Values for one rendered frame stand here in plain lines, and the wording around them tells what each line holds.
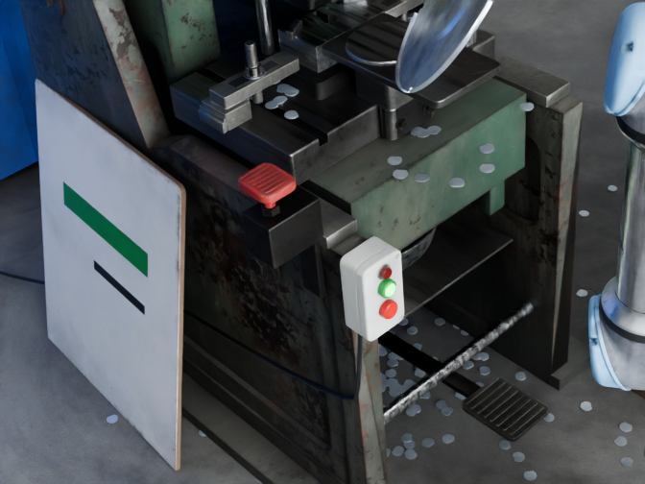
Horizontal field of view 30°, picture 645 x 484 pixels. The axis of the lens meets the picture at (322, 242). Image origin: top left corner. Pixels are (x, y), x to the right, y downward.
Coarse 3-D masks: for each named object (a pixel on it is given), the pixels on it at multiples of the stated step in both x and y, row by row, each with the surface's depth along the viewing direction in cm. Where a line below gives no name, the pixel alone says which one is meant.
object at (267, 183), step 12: (252, 168) 164; (264, 168) 163; (276, 168) 163; (240, 180) 162; (252, 180) 161; (264, 180) 161; (276, 180) 161; (288, 180) 161; (252, 192) 160; (264, 192) 159; (276, 192) 159; (288, 192) 160; (264, 204) 164
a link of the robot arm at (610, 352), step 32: (640, 32) 119; (640, 64) 119; (608, 96) 125; (640, 96) 121; (640, 128) 125; (640, 160) 129; (640, 192) 132; (640, 224) 135; (640, 256) 138; (608, 288) 148; (640, 288) 141; (608, 320) 146; (640, 320) 143; (608, 352) 147; (640, 352) 145; (608, 384) 151; (640, 384) 149
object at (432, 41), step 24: (432, 0) 177; (456, 0) 164; (480, 0) 157; (432, 24) 169; (456, 24) 162; (408, 48) 177; (432, 48) 166; (456, 48) 155; (408, 72) 171; (432, 72) 161
